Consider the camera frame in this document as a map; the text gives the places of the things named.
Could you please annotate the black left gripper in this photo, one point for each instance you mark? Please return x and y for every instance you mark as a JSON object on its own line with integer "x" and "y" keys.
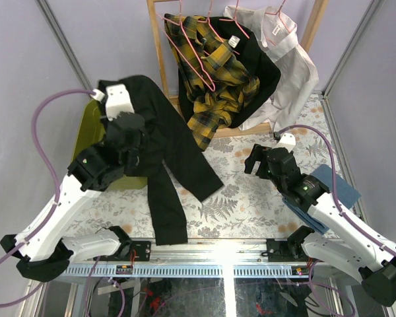
{"x": 129, "y": 122}

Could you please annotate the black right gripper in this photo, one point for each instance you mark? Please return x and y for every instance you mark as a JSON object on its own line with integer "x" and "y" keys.
{"x": 256, "y": 155}

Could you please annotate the black button shirt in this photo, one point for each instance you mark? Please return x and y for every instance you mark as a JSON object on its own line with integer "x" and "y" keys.
{"x": 170, "y": 151}

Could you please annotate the yellow plaid flannel shirt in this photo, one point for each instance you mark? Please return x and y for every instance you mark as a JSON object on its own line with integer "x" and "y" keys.
{"x": 235, "y": 86}

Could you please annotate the pink wire hanger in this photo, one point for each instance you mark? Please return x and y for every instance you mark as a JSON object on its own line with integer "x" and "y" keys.
{"x": 203, "y": 75}

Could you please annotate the pink hanger of plaid shirt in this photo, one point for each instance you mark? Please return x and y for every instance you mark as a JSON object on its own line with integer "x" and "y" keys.
{"x": 233, "y": 43}

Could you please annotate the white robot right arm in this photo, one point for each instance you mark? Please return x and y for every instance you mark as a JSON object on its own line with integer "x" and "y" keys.
{"x": 366, "y": 256}

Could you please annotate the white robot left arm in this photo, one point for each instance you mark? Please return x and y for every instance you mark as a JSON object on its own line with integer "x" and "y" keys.
{"x": 44, "y": 252}

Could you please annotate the white hanging shirt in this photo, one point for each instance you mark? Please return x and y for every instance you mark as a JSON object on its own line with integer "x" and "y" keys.
{"x": 298, "y": 78}

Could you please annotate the black hanging shirt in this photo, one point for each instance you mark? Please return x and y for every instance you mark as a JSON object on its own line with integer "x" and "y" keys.
{"x": 255, "y": 60}

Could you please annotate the pink hanger of black shirt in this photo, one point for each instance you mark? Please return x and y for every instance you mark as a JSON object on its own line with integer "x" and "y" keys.
{"x": 237, "y": 20}

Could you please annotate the pink hanger of white shirt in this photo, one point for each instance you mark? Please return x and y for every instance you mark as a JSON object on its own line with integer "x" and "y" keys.
{"x": 277, "y": 25}

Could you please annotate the olive green plastic basket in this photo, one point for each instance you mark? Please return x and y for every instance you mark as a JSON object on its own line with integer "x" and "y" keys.
{"x": 91, "y": 131}

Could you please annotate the floral patterned tablecloth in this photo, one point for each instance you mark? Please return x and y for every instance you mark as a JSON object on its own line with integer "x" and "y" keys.
{"x": 245, "y": 206}

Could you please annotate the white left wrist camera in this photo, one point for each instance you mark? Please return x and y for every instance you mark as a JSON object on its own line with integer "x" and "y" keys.
{"x": 116, "y": 101}

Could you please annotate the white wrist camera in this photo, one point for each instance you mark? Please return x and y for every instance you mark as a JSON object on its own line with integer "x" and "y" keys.
{"x": 287, "y": 141}
{"x": 116, "y": 101}

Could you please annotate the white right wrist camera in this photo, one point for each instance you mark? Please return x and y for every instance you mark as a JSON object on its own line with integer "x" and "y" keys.
{"x": 287, "y": 141}

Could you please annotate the aluminium front frame rail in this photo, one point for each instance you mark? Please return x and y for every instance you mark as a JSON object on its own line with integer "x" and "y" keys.
{"x": 201, "y": 252}

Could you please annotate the grey slotted cable duct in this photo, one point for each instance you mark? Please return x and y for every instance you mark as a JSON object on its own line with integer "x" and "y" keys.
{"x": 190, "y": 271}

